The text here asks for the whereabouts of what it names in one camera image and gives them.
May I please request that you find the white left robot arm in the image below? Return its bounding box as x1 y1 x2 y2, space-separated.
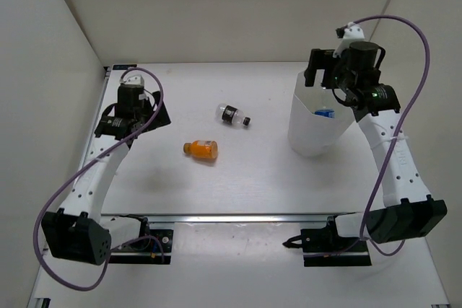
41 75 170 265

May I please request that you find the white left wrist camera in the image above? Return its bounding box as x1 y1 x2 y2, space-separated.
120 74 145 89

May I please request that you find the white plastic bin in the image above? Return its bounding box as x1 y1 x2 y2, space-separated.
288 72 354 157

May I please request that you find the clear bottle black label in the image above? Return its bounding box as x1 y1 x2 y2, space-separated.
216 103 251 127

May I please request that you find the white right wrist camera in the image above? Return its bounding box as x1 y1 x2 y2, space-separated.
332 22 365 58

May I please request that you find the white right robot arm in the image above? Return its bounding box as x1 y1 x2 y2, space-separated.
304 41 448 250

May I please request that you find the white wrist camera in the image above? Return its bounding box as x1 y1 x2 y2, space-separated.
332 22 365 58
120 74 145 89

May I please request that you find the orange juice bottle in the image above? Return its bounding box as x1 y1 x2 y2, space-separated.
183 140 218 161

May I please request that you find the clear bottle blue label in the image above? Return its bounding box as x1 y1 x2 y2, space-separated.
313 86 336 119

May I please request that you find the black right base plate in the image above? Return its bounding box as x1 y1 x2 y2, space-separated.
282 226 372 268

